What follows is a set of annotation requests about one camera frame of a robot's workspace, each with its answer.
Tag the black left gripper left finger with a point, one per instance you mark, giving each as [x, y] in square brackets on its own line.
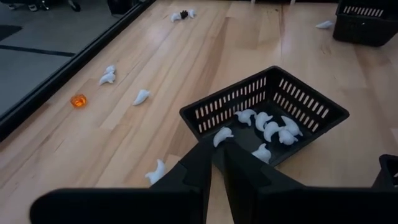
[174, 199]

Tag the black plastic spider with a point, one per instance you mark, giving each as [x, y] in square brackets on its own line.
[184, 14]

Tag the black slotted plastic basket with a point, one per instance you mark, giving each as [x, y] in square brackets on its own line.
[387, 174]
[311, 107]
[363, 29]

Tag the orange translucent pumpkin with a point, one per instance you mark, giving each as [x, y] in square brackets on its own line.
[78, 101]

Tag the black aluminium table frame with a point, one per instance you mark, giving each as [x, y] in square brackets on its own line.
[62, 74]

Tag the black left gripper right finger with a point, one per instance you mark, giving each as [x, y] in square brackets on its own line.
[267, 199]

